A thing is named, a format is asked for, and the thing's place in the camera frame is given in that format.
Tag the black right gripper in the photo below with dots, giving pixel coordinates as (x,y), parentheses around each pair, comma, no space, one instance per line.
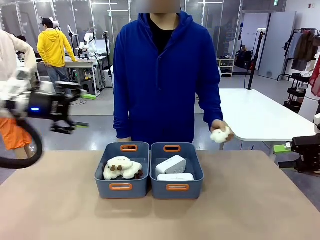
(307,147)

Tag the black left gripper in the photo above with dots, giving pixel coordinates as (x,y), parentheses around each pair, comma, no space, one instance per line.
(45,106)

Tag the white plush sheep toy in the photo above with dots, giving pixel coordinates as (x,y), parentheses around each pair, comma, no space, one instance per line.
(133,171)
(220,136)
(116,167)

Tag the white digital clock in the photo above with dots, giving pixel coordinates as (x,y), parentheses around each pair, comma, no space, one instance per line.
(171,165)
(176,177)

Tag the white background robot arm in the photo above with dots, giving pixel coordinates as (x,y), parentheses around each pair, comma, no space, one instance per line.
(88,43)

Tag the person's right forearm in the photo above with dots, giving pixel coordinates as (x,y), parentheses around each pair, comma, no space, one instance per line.
(122,117)

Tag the person's left forearm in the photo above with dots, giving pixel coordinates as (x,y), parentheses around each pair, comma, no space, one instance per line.
(212,110)

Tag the person's right hand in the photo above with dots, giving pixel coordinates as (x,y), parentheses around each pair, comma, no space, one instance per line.
(127,139)

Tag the person's left hand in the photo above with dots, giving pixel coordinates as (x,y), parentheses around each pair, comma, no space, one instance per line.
(220,125)

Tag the grey step stool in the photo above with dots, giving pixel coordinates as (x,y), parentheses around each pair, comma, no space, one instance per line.
(87,86)

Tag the background work desk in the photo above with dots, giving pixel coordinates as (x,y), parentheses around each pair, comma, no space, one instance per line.
(85,67)

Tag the white table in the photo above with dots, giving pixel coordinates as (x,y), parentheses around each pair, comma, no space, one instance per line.
(257,112)

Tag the white round pillar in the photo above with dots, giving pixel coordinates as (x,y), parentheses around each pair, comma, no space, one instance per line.
(310,105)

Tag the orange shorts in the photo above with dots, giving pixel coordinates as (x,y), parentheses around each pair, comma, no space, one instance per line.
(13,133)

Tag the person in yellow hoodie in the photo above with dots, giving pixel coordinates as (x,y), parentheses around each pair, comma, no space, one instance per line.
(53,47)

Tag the black utility cart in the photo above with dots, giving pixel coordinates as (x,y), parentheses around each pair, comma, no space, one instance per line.
(297,92)

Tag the person in cream sweater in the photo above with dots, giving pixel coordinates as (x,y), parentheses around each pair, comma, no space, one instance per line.
(12,55)

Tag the person in blue hoodie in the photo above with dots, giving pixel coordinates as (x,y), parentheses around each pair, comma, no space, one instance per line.
(165,82)

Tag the black tripod stand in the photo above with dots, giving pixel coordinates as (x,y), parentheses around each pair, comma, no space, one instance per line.
(255,60)

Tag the clothes rack with coats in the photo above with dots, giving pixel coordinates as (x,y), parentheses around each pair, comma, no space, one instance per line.
(303,50)

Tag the black luggage bags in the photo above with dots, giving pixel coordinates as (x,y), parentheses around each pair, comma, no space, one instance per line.
(245,58)

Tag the shoe rack shelf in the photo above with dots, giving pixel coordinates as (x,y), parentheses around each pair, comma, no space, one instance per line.
(226,67)

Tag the grey door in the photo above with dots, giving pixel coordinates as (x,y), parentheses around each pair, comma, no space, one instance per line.
(277,45)

